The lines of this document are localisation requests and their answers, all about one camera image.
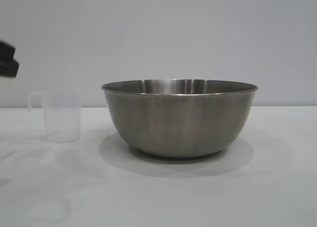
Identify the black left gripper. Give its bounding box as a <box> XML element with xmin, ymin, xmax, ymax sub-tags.
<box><xmin>0</xmin><ymin>40</ymin><xmax>20</xmax><ymax>78</ymax></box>

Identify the clear plastic measuring cup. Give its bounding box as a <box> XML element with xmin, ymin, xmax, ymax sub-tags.
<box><xmin>28</xmin><ymin>90</ymin><xmax>81</xmax><ymax>143</ymax></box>

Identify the stainless steel mixing bowl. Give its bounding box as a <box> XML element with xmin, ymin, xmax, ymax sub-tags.
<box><xmin>100</xmin><ymin>78</ymin><xmax>260</xmax><ymax>159</ymax></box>

